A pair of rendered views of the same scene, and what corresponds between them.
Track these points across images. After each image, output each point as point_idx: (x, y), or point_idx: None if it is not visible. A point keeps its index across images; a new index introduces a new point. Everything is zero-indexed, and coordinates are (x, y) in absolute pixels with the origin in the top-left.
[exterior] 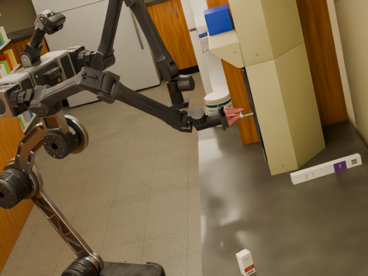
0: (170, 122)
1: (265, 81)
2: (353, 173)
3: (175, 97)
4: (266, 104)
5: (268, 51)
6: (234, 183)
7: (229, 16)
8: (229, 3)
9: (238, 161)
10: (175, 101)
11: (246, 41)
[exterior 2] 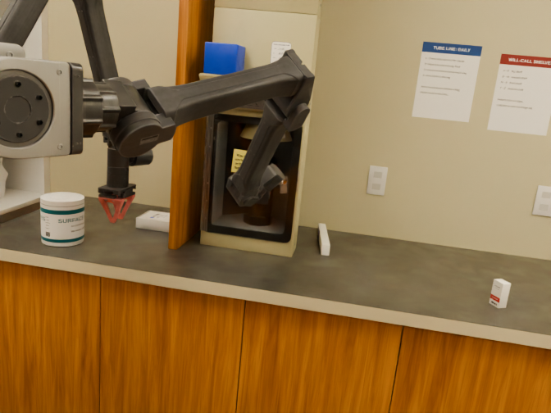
0: (256, 186)
1: (306, 138)
2: (338, 238)
3: (127, 174)
4: (302, 165)
5: (311, 102)
6: (282, 273)
7: (244, 57)
8: (310, 34)
9: (222, 260)
10: (125, 182)
11: None
